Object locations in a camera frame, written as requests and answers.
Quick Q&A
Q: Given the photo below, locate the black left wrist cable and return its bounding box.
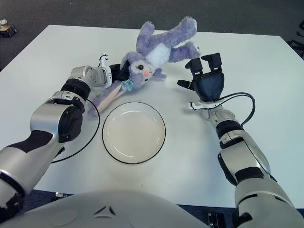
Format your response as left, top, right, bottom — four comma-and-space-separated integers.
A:
51, 98, 101, 164

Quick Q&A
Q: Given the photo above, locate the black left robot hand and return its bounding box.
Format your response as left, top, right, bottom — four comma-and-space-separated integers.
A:
109, 60, 130, 83

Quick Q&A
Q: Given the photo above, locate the white plate with black rim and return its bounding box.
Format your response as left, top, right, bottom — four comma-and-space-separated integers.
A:
102, 101, 166, 164

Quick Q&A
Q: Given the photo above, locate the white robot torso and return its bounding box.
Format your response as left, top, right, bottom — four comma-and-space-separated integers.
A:
0, 190, 207, 228

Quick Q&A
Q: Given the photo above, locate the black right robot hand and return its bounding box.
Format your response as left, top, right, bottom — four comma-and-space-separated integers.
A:
177, 52, 226, 103

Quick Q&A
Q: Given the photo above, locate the black office chair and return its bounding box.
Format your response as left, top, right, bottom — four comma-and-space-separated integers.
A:
286, 20, 304, 57

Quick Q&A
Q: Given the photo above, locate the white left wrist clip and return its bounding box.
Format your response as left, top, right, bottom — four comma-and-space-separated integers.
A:
97, 54, 112, 86

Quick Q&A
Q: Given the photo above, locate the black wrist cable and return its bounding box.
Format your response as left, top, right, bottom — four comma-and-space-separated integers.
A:
209, 92, 257, 126
51, 98, 101, 164

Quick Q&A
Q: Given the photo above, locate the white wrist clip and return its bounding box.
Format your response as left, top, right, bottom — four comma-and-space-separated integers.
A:
97, 54, 112, 86
182, 101, 223, 112

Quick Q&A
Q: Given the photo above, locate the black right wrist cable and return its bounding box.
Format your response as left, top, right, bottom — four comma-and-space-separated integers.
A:
209, 92, 257, 126

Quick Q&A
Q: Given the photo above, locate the brown box on floor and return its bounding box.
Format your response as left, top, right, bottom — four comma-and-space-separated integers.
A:
0, 19, 19, 38

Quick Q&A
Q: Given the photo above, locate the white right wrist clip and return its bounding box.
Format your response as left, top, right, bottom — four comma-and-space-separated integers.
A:
182, 101, 223, 112

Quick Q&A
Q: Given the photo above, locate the purple plush bunny doll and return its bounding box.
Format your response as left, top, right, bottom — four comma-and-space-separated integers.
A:
85, 16, 201, 121

